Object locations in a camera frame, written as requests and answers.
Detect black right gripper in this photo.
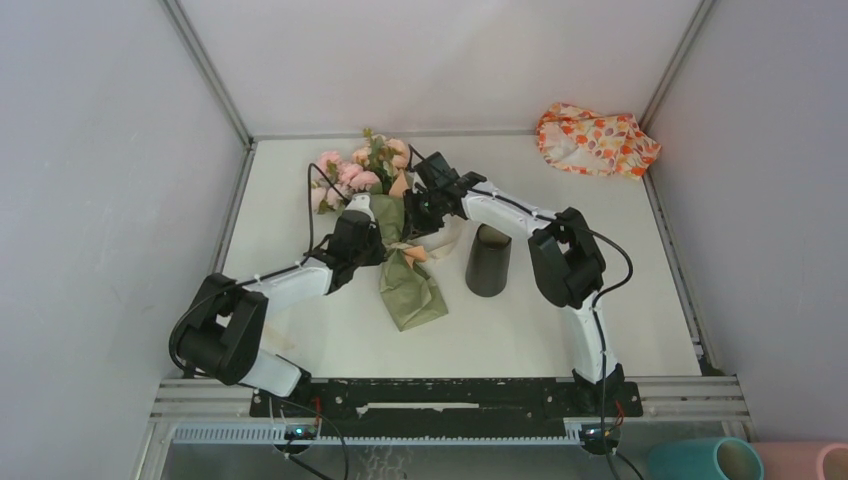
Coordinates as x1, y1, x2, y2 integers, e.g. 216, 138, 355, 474
401, 188, 444, 242

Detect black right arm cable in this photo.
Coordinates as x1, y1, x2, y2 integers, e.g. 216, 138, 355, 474
405, 144, 635, 480

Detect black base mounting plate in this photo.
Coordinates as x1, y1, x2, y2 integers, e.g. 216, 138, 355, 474
249, 377, 644, 440

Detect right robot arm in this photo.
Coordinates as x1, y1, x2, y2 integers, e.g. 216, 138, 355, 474
403, 152, 625, 416

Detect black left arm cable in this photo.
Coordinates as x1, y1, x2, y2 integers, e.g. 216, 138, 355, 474
168, 162, 352, 376

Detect orange floral cloth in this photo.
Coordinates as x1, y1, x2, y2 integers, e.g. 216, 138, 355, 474
535, 103, 662, 180

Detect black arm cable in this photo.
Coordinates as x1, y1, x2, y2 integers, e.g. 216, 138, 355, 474
405, 144, 635, 480
168, 162, 352, 376

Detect black conical vase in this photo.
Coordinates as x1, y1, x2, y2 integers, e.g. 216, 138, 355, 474
465, 224, 512, 298

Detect teal cup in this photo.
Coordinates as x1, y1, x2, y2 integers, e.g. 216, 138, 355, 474
648, 437, 765, 480

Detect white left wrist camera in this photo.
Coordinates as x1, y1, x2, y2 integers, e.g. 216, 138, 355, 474
345, 192, 376, 222

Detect pink flower bouquet green wrap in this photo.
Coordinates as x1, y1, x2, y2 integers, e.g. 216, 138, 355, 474
309, 128, 457, 332

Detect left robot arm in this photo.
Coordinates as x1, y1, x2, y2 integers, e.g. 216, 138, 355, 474
168, 210, 385, 417

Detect pink cup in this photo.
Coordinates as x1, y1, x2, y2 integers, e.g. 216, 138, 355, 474
753, 442, 847, 480

